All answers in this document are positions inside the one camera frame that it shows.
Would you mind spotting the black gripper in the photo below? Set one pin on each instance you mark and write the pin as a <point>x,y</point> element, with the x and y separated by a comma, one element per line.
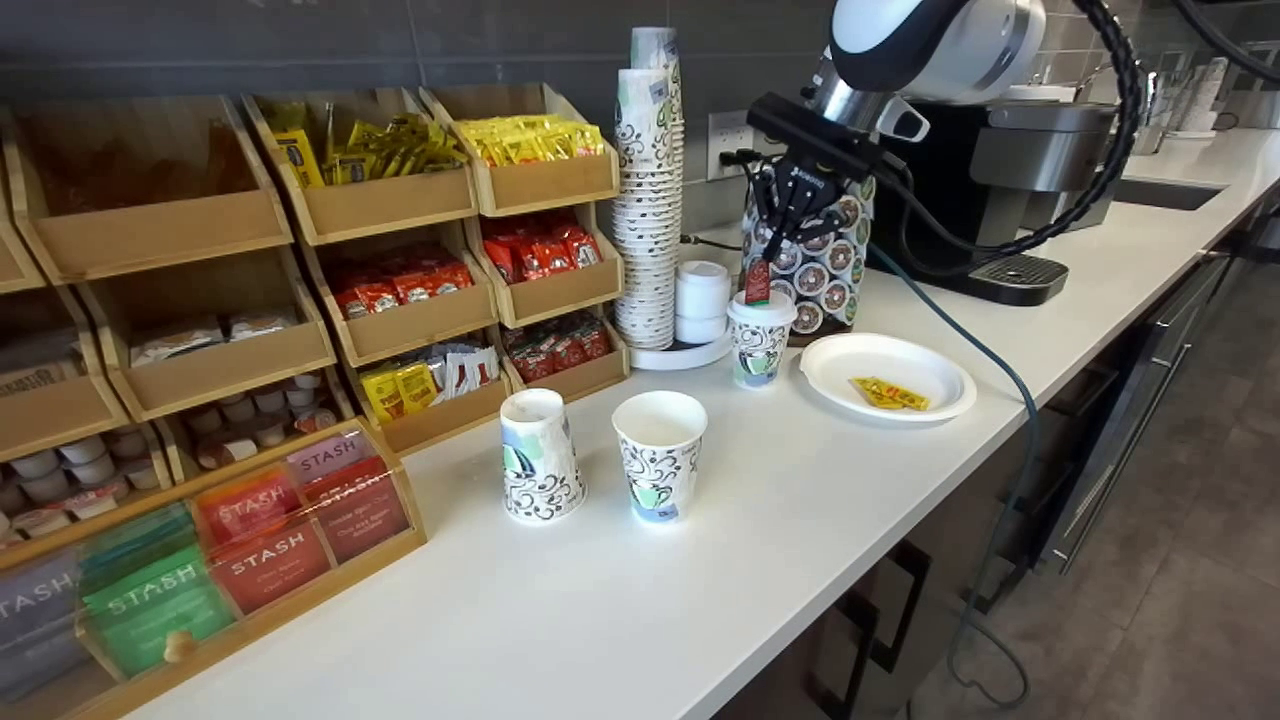
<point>806,186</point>

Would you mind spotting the small patterned paper cup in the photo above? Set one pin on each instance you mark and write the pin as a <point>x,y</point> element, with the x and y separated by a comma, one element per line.
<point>762,347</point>

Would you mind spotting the bright red sachet pile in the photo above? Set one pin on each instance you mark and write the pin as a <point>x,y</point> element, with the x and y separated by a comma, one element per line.
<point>543,251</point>

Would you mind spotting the dark red sachet pile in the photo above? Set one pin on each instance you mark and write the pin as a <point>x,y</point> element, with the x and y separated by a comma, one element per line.
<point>560,348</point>

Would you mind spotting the upright patterned paper cup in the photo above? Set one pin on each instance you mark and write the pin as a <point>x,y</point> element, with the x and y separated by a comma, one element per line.
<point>658,463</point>

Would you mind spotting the bright yellow sachet pile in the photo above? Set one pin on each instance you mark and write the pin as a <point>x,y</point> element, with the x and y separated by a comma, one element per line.
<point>535,136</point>

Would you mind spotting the inverted patterned paper cup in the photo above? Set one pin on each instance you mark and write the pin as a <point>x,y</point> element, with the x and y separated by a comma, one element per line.
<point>536,463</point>

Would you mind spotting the wooden tray organizer rack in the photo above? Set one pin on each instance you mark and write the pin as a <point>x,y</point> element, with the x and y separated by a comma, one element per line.
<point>386,206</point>

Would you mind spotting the dark yellow sachet pile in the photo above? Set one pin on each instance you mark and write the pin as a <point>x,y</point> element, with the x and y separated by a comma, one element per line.
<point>374,144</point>

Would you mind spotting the creamer cup pile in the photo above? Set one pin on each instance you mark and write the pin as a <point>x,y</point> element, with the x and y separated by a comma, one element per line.
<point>72,483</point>
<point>262,423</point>

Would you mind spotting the coffee pod carousel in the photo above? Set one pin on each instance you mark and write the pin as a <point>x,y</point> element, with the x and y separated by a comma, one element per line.
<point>832,275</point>

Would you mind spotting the stack of patterned cups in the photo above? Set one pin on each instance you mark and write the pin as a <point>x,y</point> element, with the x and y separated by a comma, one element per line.
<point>648,200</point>

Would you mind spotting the white paper plate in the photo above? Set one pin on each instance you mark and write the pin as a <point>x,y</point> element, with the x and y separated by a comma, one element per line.
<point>826,383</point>

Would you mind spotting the white plate under lids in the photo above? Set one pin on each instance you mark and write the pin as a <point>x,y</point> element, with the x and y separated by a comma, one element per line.
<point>661,359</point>

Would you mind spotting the taller stack of cups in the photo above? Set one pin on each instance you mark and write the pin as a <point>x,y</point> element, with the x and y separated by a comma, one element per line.
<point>654,44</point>

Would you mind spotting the black silver Keurig machine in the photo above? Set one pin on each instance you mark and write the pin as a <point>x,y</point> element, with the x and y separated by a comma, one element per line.
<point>1053,172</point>

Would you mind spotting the white blue packet pile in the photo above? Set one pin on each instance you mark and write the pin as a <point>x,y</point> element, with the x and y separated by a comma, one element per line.
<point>465,365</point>

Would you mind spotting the dark countertop sink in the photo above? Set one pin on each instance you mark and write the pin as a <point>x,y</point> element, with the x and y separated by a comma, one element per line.
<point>1166,193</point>

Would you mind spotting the yellow packet pile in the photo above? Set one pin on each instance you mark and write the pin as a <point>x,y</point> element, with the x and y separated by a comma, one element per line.
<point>398,391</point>

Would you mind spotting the maroon Stash tea packs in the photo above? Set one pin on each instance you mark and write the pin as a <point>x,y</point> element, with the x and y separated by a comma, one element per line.
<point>348,496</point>

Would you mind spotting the wooden tea box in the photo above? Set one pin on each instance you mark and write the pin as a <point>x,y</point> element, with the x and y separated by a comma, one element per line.
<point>334,588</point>

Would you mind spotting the red Stash tea packs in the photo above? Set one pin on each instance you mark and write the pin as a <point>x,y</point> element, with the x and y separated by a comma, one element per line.
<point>262,541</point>

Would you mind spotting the green Stash tea packs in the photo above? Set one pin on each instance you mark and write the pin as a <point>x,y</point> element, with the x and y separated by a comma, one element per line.
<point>155,603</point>

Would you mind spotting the grey Stash tea packs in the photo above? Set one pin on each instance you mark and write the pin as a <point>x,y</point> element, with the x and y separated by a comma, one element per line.
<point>41,627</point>

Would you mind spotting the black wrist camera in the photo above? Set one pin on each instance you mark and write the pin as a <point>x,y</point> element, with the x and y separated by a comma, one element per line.
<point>806,131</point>

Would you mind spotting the white wall outlet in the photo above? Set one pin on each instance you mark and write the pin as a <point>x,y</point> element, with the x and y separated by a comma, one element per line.
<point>724,144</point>

